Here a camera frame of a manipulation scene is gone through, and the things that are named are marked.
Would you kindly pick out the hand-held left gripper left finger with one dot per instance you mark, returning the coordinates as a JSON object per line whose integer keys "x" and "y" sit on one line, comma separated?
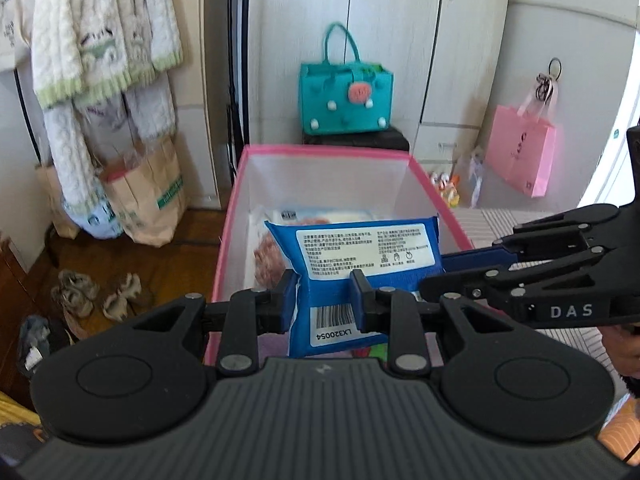
{"x": 285, "y": 300}

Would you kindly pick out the clear plastic bag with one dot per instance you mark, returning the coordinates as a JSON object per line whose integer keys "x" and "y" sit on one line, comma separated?
{"x": 472, "y": 180}

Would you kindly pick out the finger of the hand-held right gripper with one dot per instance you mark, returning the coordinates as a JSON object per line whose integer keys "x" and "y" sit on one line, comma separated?
{"x": 470, "y": 260}
{"x": 565, "y": 305}

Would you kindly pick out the black suitcase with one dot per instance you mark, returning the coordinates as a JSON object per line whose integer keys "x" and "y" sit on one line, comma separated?
{"x": 380, "y": 140}

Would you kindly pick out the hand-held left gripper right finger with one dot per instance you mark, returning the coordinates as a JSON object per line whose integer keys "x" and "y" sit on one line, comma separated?
{"x": 361, "y": 300}

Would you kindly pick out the brown paper bag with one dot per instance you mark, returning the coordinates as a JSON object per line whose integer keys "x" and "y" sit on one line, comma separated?
{"x": 150, "y": 210}
{"x": 47, "y": 185}

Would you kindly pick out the white fluffy cardigan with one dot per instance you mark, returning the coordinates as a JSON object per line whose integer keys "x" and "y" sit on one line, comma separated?
{"x": 100, "y": 20}

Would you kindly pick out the white tote bag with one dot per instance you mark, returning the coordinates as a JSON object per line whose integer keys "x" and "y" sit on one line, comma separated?
{"x": 12, "y": 30}

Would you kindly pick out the light wooden cabinet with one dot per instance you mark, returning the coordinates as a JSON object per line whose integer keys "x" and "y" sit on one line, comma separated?
{"x": 200, "y": 60}

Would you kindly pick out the blue wet wipes pack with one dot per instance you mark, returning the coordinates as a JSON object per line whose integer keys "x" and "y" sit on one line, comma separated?
{"x": 350, "y": 250}

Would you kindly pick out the white three-door wardrobe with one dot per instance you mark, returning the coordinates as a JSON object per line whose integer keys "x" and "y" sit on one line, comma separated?
{"x": 400, "y": 35}

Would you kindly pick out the blue white plastic bag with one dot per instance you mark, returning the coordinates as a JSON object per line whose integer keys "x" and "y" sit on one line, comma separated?
{"x": 95, "y": 222}

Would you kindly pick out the pink fluffy plush toy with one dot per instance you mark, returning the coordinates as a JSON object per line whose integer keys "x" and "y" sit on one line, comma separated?
{"x": 267, "y": 260}

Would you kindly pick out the pink paper bag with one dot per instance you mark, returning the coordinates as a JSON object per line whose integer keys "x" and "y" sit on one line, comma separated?
{"x": 520, "y": 155}

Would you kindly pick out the person's right hand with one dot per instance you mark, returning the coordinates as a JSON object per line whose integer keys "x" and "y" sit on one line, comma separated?
{"x": 622, "y": 350}

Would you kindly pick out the lilac plush toy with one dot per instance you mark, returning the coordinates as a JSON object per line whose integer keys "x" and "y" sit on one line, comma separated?
{"x": 277, "y": 347}

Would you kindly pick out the dark clothes heap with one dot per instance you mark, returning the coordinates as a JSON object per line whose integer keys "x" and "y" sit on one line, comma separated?
{"x": 42, "y": 345}

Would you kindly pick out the teal felt handbag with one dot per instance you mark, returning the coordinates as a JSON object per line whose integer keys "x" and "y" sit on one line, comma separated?
{"x": 340, "y": 100}

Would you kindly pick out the pink storage box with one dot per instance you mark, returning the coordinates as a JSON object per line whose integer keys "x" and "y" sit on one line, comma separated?
{"x": 325, "y": 180}

